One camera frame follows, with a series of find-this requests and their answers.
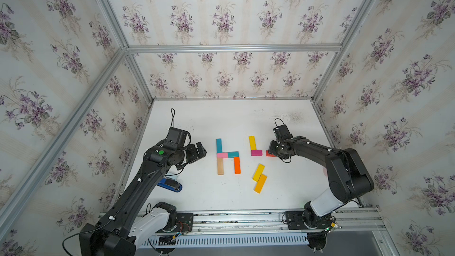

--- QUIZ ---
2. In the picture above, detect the yellow block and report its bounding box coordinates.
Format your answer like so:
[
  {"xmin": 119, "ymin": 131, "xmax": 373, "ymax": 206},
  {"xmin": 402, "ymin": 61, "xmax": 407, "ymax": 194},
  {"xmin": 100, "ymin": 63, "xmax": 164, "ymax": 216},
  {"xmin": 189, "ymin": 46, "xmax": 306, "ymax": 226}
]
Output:
[
  {"xmin": 252, "ymin": 164, "xmax": 265, "ymax": 182},
  {"xmin": 249, "ymin": 136, "xmax": 257, "ymax": 151}
]

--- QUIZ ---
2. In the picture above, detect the magenta block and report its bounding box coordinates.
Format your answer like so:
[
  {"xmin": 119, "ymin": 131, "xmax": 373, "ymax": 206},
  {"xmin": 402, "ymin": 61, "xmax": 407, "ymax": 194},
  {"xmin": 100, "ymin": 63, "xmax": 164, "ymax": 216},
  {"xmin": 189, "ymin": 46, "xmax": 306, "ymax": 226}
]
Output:
[{"xmin": 251, "ymin": 149, "xmax": 263, "ymax": 156}]

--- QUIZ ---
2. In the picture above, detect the amber orange block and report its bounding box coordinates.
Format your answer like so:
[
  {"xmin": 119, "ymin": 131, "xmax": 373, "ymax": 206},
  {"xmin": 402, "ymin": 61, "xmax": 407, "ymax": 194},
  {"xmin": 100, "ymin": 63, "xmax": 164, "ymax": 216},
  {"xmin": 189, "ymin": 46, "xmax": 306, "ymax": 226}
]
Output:
[{"xmin": 254, "ymin": 174, "xmax": 267, "ymax": 194}]

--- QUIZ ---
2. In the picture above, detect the long teal block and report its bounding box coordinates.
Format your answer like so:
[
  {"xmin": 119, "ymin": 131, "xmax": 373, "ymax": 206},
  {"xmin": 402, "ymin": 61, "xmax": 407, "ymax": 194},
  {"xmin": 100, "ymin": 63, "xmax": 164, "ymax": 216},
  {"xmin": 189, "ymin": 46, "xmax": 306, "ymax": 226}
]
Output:
[{"xmin": 216, "ymin": 138, "xmax": 223, "ymax": 154}]

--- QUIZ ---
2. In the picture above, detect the short teal block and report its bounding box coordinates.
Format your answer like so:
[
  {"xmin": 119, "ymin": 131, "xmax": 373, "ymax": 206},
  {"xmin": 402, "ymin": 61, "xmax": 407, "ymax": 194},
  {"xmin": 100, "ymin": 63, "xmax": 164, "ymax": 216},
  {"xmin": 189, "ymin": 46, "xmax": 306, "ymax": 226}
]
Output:
[{"xmin": 227, "ymin": 151, "xmax": 239, "ymax": 158}]

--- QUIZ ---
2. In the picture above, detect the red block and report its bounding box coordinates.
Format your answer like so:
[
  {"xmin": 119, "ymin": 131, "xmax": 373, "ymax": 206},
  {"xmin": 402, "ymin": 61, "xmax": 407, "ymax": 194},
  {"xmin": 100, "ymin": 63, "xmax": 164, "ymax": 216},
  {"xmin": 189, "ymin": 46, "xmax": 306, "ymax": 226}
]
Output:
[{"xmin": 266, "ymin": 151, "xmax": 276, "ymax": 157}]

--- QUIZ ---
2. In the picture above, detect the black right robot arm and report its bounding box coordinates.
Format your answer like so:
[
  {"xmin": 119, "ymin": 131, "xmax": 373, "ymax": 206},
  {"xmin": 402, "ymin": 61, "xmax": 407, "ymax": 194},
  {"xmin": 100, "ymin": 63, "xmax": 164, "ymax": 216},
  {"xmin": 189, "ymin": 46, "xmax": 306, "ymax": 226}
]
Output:
[{"xmin": 268, "ymin": 133, "xmax": 374, "ymax": 229}]

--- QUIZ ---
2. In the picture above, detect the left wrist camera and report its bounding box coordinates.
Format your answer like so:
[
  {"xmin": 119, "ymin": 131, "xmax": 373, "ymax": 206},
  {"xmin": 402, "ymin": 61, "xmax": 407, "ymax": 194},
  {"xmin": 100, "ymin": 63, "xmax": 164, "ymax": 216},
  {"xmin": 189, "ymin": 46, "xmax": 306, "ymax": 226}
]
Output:
[{"xmin": 165, "ymin": 127, "xmax": 191, "ymax": 148}]

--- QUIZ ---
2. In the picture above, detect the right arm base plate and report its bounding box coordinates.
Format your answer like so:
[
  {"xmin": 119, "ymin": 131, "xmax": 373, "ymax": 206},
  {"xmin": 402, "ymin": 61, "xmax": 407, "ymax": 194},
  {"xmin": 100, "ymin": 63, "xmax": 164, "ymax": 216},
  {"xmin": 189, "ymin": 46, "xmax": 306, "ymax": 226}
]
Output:
[{"xmin": 282, "ymin": 210, "xmax": 336, "ymax": 231}]

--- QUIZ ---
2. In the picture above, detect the natural wood block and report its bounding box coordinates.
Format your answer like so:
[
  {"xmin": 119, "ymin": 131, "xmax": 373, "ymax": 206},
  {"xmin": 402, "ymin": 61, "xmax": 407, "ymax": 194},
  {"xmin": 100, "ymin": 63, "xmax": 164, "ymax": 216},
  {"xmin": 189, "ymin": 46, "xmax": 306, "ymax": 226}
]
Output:
[{"xmin": 217, "ymin": 158, "xmax": 224, "ymax": 175}]

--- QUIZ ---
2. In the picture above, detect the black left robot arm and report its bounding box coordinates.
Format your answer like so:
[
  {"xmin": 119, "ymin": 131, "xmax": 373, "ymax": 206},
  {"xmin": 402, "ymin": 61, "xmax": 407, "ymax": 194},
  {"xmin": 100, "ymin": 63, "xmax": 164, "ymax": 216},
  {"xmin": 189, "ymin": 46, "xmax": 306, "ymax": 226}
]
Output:
[{"xmin": 78, "ymin": 128, "xmax": 207, "ymax": 256}]

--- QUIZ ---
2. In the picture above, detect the blue stapler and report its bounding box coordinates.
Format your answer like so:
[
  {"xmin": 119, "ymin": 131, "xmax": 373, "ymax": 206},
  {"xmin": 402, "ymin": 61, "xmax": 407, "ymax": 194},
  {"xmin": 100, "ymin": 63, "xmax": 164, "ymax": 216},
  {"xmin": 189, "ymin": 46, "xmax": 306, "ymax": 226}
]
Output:
[{"xmin": 157, "ymin": 178, "xmax": 182, "ymax": 193}]

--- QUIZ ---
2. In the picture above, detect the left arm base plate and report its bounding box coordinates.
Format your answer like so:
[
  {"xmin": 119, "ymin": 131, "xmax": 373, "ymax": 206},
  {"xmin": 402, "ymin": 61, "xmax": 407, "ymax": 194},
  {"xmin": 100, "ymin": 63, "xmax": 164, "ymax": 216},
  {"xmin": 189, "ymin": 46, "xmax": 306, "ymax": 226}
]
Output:
[{"xmin": 156, "ymin": 213, "xmax": 194, "ymax": 233}]

